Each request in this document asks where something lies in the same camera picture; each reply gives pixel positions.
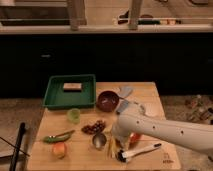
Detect yellow banana toy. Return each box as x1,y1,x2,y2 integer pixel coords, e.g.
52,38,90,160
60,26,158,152
108,135,116,158

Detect grey blue cloth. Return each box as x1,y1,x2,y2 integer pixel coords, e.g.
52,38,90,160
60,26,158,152
118,86,133,98

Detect dark purple bowl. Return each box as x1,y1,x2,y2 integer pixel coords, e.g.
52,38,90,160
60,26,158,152
96,91,119,112

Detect orange bowl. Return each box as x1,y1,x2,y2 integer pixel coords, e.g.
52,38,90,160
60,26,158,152
130,133,142,144

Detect green pepper toy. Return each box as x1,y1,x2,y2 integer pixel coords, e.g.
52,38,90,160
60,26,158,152
42,134,71,144

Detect green plastic tray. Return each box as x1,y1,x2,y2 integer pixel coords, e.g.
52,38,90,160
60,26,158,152
43,74,96,110

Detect wooden block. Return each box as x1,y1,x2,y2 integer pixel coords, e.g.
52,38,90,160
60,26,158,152
63,83,82,91

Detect green plastic cup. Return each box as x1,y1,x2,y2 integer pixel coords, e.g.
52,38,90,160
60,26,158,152
67,108,80,124

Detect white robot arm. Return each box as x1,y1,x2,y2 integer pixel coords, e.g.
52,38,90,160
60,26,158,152
111,103,213,157

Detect wooden post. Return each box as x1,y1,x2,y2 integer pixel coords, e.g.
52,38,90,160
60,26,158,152
66,0,87,31
129,0,143,30

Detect black tripod pole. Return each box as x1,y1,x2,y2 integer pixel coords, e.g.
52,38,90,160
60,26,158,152
9,122,25,171

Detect orange peach toy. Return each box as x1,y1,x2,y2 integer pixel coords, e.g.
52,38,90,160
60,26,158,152
52,142,66,158

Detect items on back shelf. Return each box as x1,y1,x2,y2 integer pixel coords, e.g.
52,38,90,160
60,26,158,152
117,12,182,25

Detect left wooden post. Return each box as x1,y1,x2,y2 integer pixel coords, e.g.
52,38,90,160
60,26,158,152
66,0,87,31

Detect small metal cup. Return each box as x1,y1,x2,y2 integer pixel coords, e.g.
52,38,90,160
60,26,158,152
92,133,107,149

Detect brown grape bunch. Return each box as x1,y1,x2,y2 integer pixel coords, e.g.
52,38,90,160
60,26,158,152
81,120,106,135

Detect right wooden post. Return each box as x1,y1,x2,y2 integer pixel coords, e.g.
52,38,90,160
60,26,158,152
129,0,143,30

